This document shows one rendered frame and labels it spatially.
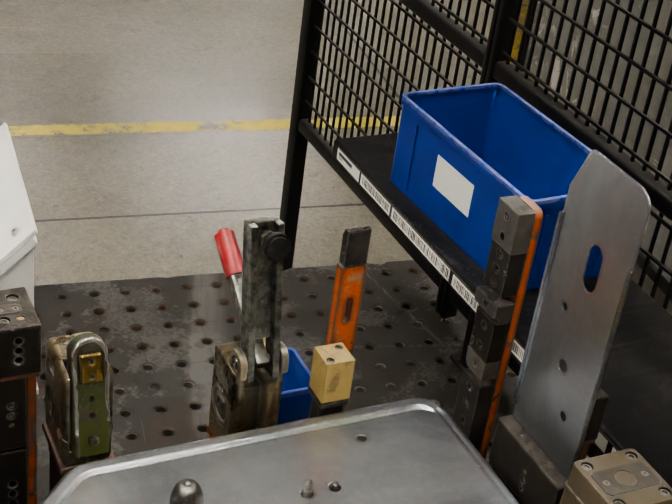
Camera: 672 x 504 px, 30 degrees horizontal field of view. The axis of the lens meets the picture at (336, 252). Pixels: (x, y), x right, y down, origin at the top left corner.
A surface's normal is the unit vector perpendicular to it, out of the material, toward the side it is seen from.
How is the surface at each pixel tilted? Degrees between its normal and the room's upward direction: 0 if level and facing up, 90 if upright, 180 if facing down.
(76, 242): 0
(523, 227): 90
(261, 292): 81
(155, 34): 0
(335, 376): 90
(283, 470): 0
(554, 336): 90
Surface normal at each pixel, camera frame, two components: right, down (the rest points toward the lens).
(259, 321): 0.43, 0.38
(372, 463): 0.12, -0.84
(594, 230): -0.90, 0.13
